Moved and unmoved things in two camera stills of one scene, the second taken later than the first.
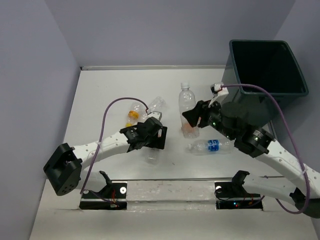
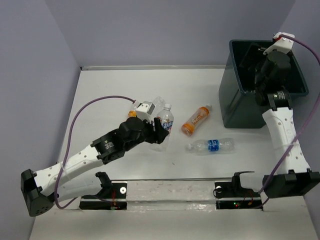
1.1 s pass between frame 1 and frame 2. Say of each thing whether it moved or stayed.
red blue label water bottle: moved
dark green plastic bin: stayed
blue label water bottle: stayed
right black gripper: moved
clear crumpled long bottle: stayed
